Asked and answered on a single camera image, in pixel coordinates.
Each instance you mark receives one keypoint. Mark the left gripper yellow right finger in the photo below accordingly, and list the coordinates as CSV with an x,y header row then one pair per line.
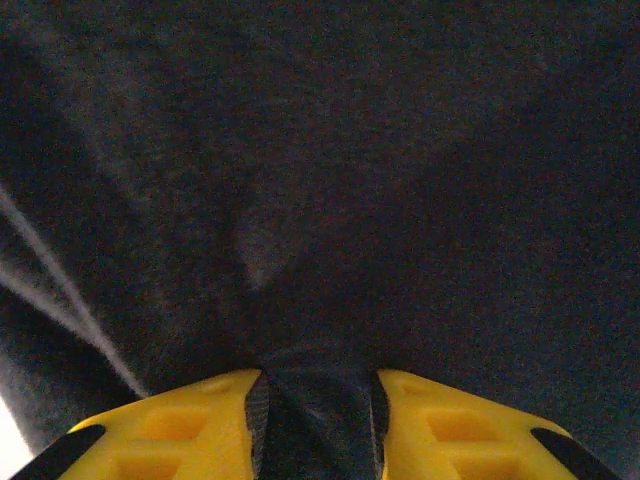
x,y
465,440

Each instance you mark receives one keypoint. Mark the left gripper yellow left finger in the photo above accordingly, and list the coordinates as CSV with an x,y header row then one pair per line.
x,y
175,440

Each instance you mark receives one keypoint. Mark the black t-shirt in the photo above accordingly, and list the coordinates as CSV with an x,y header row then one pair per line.
x,y
350,175

